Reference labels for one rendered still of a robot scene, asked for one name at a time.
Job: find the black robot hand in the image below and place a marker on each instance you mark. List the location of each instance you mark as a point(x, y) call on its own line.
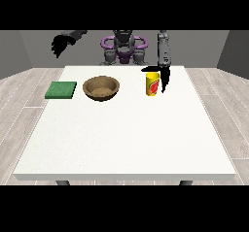
point(60, 45)
point(164, 76)

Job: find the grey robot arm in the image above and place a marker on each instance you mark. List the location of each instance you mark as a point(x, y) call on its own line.
point(77, 34)
point(163, 49)

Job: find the yellow cup with melon print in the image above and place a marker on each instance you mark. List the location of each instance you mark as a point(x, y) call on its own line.
point(152, 84)

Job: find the green square pad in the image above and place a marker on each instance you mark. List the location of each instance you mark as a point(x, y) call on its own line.
point(61, 89)

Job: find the brown wooden bowl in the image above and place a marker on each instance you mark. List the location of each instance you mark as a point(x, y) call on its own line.
point(101, 88)

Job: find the grey robot trunk purple rings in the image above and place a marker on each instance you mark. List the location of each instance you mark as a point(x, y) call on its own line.
point(123, 49)

